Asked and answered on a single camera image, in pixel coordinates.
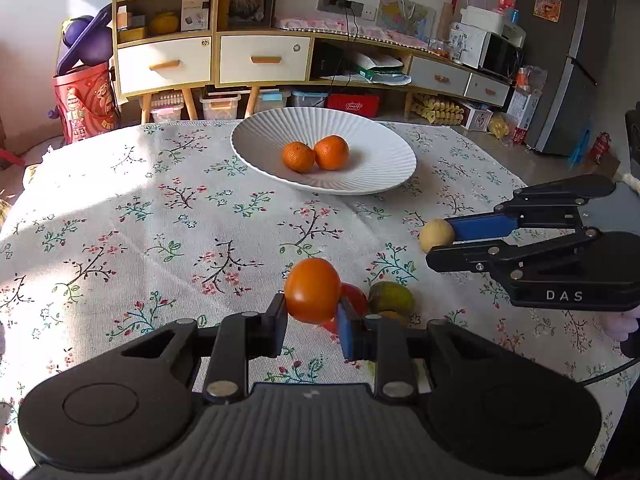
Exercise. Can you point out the red fridge picture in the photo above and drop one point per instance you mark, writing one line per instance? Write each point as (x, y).
(547, 8)

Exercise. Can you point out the red paper bag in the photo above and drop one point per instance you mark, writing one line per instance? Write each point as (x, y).
(601, 150)

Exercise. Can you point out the pile of yellow packets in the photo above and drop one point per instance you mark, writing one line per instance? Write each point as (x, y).
(437, 109)

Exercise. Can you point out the grey drawer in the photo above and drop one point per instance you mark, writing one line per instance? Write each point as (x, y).
(440, 77)
(487, 91)

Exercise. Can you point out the white microwave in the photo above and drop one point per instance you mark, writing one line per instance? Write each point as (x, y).
(482, 50)

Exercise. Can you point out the white ribbed plate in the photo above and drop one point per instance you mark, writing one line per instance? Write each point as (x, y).
(360, 160)

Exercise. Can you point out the floral tablecloth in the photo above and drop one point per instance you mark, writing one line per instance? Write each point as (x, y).
(150, 220)

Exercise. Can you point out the yellow pumpkin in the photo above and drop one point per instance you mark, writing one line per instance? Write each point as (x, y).
(164, 23)

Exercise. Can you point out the red printed bucket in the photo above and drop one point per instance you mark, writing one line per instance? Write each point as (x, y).
(85, 105)

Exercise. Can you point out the large orange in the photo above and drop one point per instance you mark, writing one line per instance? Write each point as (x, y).
(312, 290)

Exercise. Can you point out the white drawer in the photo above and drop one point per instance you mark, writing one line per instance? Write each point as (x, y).
(165, 66)
(265, 59)

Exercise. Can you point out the wooden cabinet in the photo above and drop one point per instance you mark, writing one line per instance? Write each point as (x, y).
(215, 35)

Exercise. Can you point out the white appliance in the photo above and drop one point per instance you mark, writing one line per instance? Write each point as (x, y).
(492, 20)

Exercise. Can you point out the purple toy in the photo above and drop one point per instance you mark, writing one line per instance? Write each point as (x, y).
(87, 40)

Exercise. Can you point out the clear storage box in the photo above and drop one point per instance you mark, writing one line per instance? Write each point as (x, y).
(220, 106)
(166, 107)

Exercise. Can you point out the grey refrigerator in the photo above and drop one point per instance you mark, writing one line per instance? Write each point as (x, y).
(565, 70)

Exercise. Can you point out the red flat box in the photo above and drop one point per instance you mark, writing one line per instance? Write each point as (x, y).
(352, 106)

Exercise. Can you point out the small orange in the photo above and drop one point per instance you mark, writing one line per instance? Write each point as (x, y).
(332, 152)
(298, 157)

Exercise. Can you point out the yellow round fruit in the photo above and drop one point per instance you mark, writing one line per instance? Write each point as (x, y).
(434, 236)

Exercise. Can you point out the white carton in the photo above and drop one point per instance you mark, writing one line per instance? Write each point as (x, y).
(195, 14)

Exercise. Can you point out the blue lid storage box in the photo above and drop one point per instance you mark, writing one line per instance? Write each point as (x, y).
(309, 99)
(272, 101)

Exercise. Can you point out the wall socket strip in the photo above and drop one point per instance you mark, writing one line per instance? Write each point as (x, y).
(340, 5)

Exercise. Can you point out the map poster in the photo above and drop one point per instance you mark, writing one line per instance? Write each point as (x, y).
(405, 16)

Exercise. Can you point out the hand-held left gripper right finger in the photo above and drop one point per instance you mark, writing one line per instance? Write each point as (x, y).
(345, 332)

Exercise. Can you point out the person's right hand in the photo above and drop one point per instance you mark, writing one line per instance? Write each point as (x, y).
(622, 330)

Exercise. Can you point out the green mandarin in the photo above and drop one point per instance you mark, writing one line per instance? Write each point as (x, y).
(392, 297)

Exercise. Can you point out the pink cloth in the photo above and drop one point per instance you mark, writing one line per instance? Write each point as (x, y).
(320, 26)

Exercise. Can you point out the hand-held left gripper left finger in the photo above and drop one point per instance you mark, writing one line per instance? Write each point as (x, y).
(278, 327)

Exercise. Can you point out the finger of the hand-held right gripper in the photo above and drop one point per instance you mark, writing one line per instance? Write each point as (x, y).
(460, 258)
(480, 227)

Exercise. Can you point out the red fruit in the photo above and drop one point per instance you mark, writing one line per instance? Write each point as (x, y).
(356, 300)

